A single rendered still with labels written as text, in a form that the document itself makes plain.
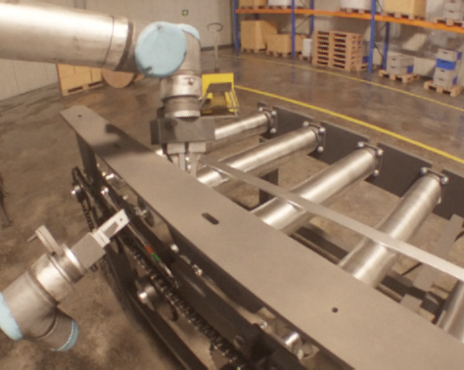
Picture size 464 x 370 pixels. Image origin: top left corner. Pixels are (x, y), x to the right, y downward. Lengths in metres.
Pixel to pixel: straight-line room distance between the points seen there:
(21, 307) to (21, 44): 0.43
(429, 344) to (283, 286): 0.16
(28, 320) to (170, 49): 0.52
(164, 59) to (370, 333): 0.44
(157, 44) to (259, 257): 0.32
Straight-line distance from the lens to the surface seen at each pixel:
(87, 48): 0.46
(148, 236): 0.76
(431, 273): 0.98
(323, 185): 0.99
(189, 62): 0.65
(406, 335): 0.31
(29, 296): 0.60
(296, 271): 0.33
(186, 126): 0.64
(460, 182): 1.24
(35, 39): 0.45
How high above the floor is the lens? 1.41
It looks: 31 degrees down
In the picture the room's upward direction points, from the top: 2 degrees counter-clockwise
